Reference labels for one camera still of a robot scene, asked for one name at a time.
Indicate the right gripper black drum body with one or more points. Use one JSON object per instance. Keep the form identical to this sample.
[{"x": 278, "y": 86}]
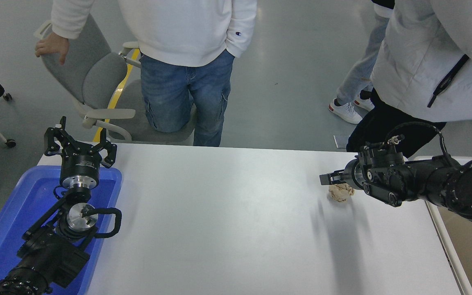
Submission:
[{"x": 349, "y": 174}]

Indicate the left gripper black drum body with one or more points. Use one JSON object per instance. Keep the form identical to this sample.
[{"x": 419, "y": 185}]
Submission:
[{"x": 79, "y": 164}]

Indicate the tan paper ball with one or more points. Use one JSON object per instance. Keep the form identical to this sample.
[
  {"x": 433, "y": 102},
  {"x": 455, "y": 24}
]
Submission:
[{"x": 339, "y": 192}]

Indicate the grey office chair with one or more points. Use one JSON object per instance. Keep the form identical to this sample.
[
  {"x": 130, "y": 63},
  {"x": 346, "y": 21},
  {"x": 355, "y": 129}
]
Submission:
[{"x": 86, "y": 73}]

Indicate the person's forearm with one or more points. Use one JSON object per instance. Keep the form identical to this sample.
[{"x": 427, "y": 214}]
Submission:
[{"x": 70, "y": 18}]

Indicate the person's hand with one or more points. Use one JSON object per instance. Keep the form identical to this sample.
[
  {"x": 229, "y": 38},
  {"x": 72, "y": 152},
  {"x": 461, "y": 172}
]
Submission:
[{"x": 53, "y": 43}]

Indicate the silver floor plate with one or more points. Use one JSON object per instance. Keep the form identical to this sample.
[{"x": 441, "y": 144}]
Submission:
[{"x": 340, "y": 141}]

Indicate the blue plastic tray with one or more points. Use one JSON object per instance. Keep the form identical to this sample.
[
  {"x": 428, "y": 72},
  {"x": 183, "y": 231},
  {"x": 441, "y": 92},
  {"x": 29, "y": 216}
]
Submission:
[{"x": 19, "y": 205}]

